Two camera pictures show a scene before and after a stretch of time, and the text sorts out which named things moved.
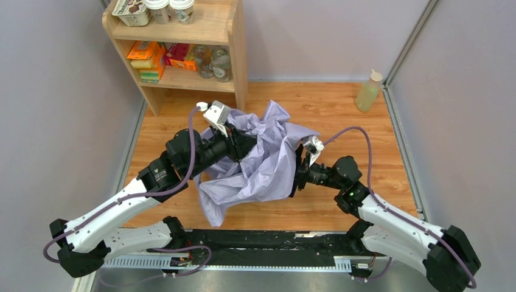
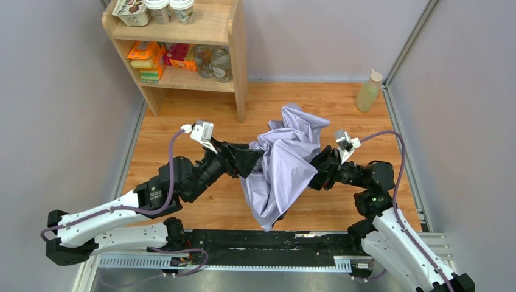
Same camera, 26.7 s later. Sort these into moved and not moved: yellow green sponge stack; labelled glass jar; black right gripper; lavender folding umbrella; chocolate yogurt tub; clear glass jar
Moved: lavender folding umbrella; black right gripper
Not moved: chocolate yogurt tub; yellow green sponge stack; labelled glass jar; clear glass jar
